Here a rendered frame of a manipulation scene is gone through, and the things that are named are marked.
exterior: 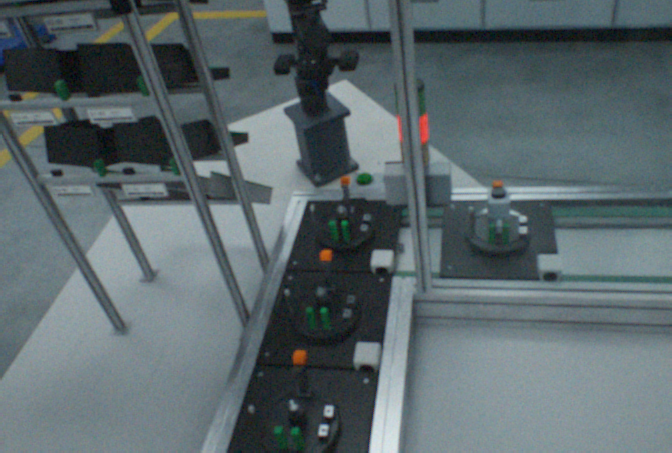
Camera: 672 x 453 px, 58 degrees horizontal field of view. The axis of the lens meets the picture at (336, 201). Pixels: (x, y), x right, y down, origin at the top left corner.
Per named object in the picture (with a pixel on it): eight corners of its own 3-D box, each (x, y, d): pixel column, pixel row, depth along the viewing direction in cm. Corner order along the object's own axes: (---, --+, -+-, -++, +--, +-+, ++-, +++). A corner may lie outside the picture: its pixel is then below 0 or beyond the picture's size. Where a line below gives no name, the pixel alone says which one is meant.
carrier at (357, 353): (285, 277, 134) (273, 236, 126) (393, 279, 129) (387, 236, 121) (256, 369, 116) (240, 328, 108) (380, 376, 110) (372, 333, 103)
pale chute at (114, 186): (171, 200, 157) (173, 183, 157) (214, 205, 152) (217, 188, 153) (93, 187, 131) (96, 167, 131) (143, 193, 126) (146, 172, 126)
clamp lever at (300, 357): (299, 387, 106) (295, 349, 104) (310, 388, 105) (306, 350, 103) (294, 400, 102) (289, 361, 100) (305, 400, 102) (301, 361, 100)
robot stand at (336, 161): (337, 147, 187) (327, 90, 175) (360, 169, 177) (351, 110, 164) (295, 164, 183) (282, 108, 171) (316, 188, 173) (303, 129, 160)
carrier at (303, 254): (308, 206, 152) (298, 166, 145) (402, 205, 147) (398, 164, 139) (286, 276, 134) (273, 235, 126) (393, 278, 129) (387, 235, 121)
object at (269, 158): (346, 86, 223) (345, 79, 221) (507, 212, 157) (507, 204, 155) (166, 156, 204) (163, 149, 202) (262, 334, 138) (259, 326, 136)
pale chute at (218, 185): (224, 199, 154) (227, 182, 154) (270, 205, 149) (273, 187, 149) (156, 186, 127) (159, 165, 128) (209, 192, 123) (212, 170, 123)
